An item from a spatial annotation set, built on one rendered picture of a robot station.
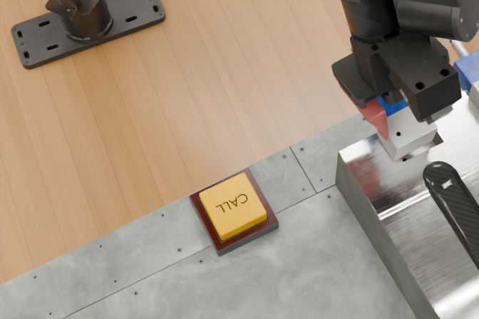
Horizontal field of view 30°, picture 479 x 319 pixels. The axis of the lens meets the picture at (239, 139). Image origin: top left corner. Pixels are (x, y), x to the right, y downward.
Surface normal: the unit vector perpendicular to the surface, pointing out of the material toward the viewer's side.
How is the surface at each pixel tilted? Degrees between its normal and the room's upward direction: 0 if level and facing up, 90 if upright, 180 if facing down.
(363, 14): 78
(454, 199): 3
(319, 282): 0
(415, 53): 21
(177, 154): 0
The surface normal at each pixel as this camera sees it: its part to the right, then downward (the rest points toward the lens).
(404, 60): -0.29, -0.65
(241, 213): -0.05, -0.44
